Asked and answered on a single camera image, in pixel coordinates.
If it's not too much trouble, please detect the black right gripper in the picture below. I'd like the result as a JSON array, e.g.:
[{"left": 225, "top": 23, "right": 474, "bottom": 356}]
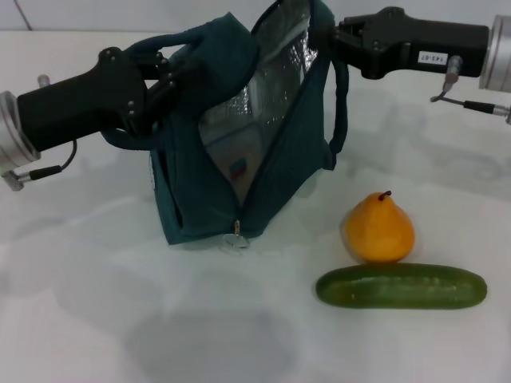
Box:
[{"left": 312, "top": 6, "right": 491, "bottom": 80}]

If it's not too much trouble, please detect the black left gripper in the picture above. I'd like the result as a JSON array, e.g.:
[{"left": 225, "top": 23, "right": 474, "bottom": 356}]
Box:
[{"left": 17, "top": 45, "right": 184, "bottom": 153}]

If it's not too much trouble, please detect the clear plastic food container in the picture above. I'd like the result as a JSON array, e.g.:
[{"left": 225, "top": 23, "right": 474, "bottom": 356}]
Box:
[{"left": 200, "top": 78, "right": 281, "bottom": 197}]

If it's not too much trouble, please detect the dark teal insulated bag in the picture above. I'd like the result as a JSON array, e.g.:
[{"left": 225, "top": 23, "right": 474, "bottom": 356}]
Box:
[{"left": 101, "top": 0, "right": 351, "bottom": 249}]

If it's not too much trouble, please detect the yellow orange pear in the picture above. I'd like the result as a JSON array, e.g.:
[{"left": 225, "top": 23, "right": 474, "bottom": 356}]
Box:
[{"left": 344, "top": 190, "right": 417, "bottom": 265}]

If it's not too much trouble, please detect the green cucumber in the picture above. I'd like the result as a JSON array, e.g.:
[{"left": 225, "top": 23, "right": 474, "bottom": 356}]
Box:
[{"left": 315, "top": 262, "right": 489, "bottom": 311}]

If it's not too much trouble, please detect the thin grey wall cable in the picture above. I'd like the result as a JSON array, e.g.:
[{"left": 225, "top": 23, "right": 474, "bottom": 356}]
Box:
[{"left": 14, "top": 0, "right": 34, "bottom": 32}]

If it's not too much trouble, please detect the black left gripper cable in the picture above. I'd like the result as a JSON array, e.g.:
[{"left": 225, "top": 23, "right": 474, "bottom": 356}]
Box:
[{"left": 0, "top": 138, "right": 78, "bottom": 192}]

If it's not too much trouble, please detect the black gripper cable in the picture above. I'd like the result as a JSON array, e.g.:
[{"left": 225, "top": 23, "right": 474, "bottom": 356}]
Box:
[
  {"left": 0, "top": 138, "right": 78, "bottom": 192},
  {"left": 429, "top": 54, "right": 511, "bottom": 125}
]

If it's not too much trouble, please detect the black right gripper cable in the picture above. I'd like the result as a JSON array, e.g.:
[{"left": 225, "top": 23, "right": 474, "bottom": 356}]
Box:
[{"left": 429, "top": 54, "right": 511, "bottom": 125}]

